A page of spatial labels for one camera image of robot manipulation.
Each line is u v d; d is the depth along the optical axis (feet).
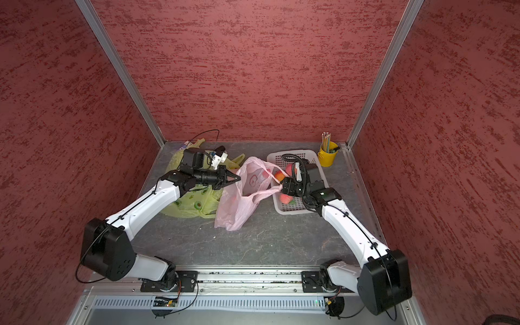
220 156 2.48
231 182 2.43
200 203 3.03
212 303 2.54
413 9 2.34
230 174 2.49
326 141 3.36
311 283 2.43
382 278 1.27
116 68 2.87
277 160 3.41
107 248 1.36
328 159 3.47
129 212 1.54
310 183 2.00
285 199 3.00
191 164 2.09
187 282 2.44
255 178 3.09
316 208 1.79
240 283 2.48
